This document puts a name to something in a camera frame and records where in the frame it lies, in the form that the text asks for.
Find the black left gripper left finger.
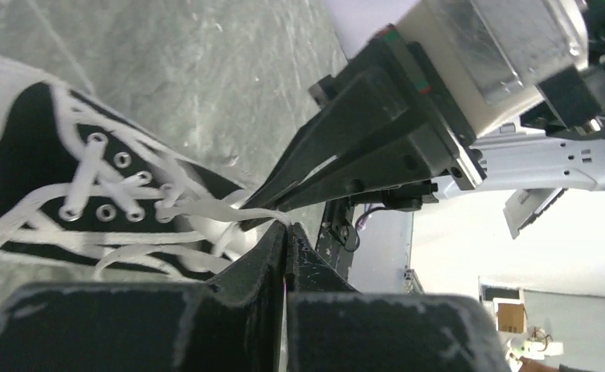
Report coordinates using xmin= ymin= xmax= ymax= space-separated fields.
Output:
xmin=0 ymin=223 xmax=286 ymax=371

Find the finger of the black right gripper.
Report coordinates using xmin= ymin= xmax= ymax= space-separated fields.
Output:
xmin=244 ymin=67 xmax=409 ymax=211
xmin=238 ymin=122 xmax=458 ymax=232

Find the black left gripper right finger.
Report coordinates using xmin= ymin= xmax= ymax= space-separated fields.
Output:
xmin=286 ymin=224 xmax=508 ymax=371

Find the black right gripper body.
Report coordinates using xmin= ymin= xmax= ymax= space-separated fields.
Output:
xmin=307 ymin=0 xmax=605 ymax=192

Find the white shoelace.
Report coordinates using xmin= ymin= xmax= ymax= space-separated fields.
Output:
xmin=0 ymin=140 xmax=292 ymax=281

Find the black white canvas sneaker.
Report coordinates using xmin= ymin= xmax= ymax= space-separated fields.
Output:
xmin=0 ymin=56 xmax=258 ymax=281

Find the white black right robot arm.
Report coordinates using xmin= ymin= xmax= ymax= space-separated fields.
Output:
xmin=247 ymin=1 xmax=605 ymax=236

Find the brown cardboard box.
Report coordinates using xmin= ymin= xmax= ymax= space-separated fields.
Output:
xmin=496 ymin=303 xmax=527 ymax=334

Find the black thin cable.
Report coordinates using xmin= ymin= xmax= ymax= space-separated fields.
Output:
xmin=343 ymin=205 xmax=391 ymax=253

